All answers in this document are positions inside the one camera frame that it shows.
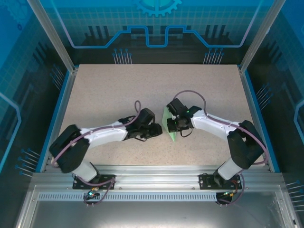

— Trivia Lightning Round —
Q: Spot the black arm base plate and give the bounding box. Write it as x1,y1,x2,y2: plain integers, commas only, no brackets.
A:
72,174,117,190
199,173,243,190

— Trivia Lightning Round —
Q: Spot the aluminium and blue side rail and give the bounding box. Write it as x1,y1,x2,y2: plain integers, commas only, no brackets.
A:
238,67,281,173
39,67,79,173

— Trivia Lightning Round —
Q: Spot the light green cloth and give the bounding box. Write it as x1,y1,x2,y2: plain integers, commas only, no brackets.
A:
161,107,180,143

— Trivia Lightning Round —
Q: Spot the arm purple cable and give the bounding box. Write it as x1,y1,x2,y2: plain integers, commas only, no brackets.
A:
172,89,268,207
51,100,143,207

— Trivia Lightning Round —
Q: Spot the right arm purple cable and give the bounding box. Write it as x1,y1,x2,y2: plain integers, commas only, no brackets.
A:
172,89,268,207

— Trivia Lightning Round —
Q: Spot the aluminium frame post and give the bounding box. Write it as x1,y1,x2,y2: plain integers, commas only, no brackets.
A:
238,0,287,74
26,0,79,74

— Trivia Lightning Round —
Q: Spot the slotted grey cable duct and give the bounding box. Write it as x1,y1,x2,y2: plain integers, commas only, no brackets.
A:
38,192,228,202

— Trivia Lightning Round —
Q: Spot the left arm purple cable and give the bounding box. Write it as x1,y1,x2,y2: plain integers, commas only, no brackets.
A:
51,100,143,207

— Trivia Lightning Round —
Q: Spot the metal tray panel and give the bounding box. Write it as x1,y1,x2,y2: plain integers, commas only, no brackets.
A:
14,185,300,228

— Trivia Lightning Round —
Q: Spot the aluminium mounting rail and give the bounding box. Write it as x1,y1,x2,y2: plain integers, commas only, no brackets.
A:
32,165,285,188

